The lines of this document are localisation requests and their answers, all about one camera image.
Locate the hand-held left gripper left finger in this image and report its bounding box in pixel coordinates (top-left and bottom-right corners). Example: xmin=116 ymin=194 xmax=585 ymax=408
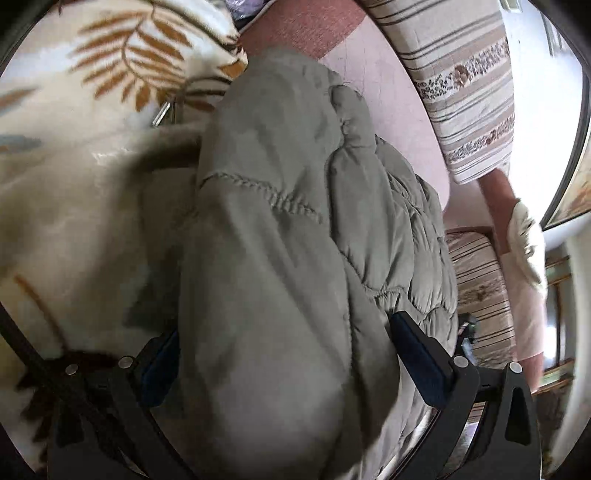
xmin=46 ymin=330 xmax=195 ymax=480

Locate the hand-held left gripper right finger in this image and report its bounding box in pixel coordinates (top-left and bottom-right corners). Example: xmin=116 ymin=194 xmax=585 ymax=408
xmin=392 ymin=311 xmax=542 ymax=480

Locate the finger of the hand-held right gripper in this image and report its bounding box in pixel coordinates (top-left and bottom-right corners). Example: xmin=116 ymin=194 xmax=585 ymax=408
xmin=457 ymin=314 xmax=479 ymax=357

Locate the olive quilted hooded jacket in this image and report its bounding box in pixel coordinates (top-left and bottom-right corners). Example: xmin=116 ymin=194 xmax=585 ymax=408
xmin=124 ymin=46 xmax=462 ymax=480

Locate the cream cloth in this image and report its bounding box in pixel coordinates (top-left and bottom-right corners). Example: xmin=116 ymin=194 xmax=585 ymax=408
xmin=505 ymin=198 xmax=550 ymax=297

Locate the framed picture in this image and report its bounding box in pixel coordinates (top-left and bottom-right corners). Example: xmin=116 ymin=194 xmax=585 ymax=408
xmin=539 ymin=131 xmax=591 ymax=232

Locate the leaf print blanket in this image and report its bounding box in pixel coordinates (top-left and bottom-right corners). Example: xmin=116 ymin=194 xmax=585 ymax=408
xmin=0 ymin=0 xmax=251 ymax=480

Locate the striped floral long cushion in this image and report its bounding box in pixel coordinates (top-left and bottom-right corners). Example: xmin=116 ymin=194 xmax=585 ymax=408
xmin=360 ymin=0 xmax=516 ymax=185

